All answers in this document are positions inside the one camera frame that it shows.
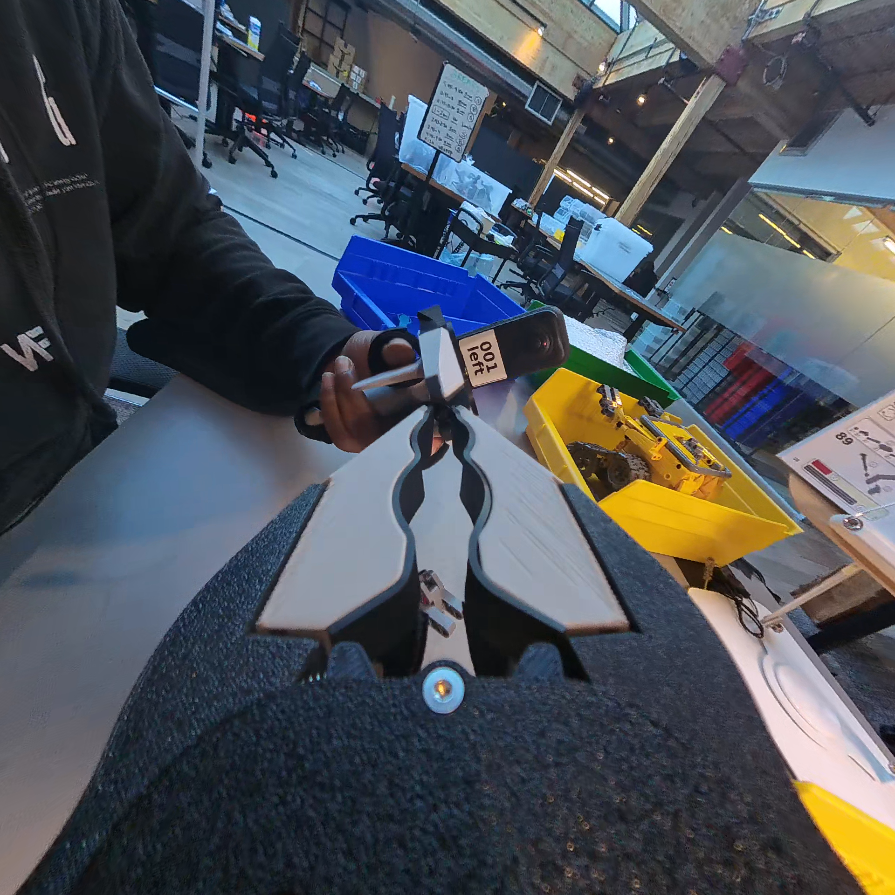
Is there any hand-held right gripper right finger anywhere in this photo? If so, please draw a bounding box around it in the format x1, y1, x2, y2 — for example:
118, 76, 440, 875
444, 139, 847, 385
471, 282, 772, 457
451, 406, 632, 637

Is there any white bubble wrap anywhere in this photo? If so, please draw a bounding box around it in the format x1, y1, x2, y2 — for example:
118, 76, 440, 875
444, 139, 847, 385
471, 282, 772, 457
559, 315, 630, 365

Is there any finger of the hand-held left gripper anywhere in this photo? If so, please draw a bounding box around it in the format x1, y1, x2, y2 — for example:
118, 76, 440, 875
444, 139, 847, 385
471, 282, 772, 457
420, 324, 469, 405

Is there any grey desk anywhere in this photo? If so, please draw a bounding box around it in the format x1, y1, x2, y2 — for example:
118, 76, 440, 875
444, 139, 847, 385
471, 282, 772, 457
0, 374, 707, 895

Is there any instruction booklet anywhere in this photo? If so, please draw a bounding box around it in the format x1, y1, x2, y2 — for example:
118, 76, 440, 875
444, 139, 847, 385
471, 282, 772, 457
779, 392, 895, 518

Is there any person's black hoodie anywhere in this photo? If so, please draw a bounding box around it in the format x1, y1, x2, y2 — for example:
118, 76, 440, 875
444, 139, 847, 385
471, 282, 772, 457
0, 0, 218, 536

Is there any yellow plastic parts bin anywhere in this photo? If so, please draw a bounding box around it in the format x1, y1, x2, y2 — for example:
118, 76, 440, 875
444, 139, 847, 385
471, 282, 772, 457
524, 367, 804, 566
793, 779, 895, 895

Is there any white notice board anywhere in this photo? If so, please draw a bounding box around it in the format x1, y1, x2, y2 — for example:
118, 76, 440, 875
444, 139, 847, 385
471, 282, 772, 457
418, 63, 490, 163

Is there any green plastic bin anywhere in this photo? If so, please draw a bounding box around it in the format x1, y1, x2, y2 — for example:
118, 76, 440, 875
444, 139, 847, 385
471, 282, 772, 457
528, 301, 681, 406

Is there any white plastic storage box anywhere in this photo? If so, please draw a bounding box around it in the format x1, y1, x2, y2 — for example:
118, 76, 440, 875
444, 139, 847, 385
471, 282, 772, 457
580, 217, 654, 281

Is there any person's left hand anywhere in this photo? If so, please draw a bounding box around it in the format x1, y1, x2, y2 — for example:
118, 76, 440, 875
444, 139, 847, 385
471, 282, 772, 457
322, 327, 448, 454

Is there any blue plastic bin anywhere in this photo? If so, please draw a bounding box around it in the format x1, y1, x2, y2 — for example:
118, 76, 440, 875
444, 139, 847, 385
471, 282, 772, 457
332, 234, 525, 333

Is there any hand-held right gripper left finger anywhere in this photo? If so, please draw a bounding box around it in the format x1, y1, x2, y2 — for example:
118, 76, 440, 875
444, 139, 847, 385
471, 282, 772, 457
255, 404, 436, 637

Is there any black cable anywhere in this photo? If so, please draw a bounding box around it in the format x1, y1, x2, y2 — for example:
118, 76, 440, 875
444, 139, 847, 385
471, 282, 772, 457
702, 559, 766, 639

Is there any yellow tracked toy robot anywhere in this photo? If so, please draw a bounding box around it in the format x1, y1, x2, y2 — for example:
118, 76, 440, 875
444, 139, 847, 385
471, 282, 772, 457
568, 385, 734, 501

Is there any white book stand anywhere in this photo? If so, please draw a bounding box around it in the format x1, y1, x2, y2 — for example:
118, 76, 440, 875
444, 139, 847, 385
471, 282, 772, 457
688, 475, 895, 805

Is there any wooden office table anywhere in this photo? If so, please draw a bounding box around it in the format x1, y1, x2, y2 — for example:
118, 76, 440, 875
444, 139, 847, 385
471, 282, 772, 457
573, 259, 689, 335

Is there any person's left forearm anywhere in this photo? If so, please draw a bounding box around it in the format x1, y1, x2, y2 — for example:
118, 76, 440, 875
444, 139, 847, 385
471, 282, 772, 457
115, 168, 361, 415

